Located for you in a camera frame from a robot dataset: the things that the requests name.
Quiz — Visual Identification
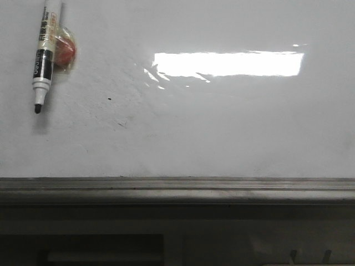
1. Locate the red magnet taped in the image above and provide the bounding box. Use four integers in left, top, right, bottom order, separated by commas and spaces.
54, 26, 77, 73

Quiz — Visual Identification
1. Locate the white black whiteboard marker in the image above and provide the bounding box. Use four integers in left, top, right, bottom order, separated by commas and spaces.
32, 1, 62, 114

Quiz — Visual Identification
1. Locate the white whiteboard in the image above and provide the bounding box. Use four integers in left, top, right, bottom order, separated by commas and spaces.
1, 1, 354, 177

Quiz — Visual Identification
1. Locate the grey aluminium whiteboard tray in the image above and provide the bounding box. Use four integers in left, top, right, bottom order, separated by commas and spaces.
1, 176, 354, 206

